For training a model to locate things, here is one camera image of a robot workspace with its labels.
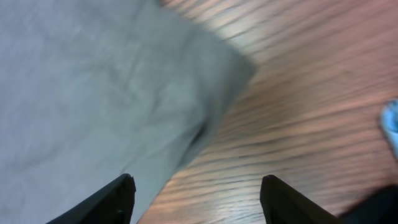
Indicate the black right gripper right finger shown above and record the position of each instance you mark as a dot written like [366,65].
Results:
[282,204]

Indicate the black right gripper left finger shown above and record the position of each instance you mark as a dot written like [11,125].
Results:
[112,204]

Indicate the grey shorts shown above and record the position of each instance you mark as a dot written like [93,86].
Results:
[91,90]

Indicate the light blue garment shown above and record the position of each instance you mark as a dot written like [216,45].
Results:
[388,121]

